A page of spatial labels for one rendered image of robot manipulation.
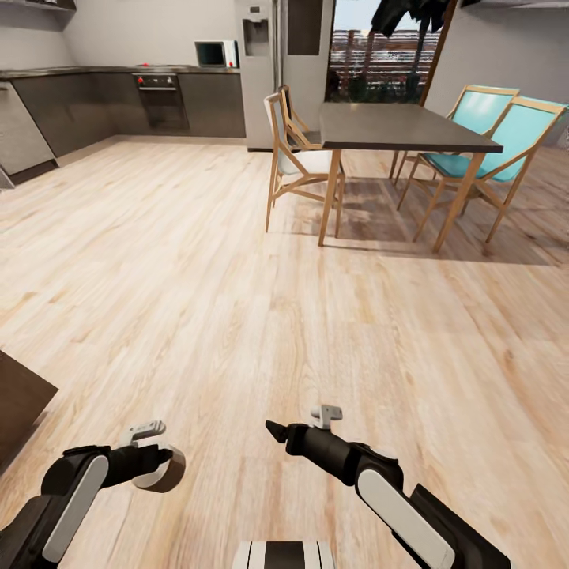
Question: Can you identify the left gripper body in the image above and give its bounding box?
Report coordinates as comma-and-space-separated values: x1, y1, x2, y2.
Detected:
115, 444, 159, 485

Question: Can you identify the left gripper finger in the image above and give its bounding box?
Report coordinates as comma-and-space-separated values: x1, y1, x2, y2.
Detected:
158, 449, 174, 464

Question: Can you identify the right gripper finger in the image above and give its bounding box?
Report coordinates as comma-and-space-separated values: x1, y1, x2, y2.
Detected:
265, 420, 291, 443

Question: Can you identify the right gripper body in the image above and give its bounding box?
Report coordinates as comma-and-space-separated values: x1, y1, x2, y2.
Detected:
285, 423, 339, 473

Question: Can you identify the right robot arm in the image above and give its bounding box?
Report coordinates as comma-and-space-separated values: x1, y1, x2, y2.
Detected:
265, 404, 521, 569

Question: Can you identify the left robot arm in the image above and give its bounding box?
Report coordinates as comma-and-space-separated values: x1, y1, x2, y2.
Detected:
0, 420, 174, 569

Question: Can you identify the pillar candle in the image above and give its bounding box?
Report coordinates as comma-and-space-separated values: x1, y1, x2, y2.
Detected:
132, 440, 186, 493

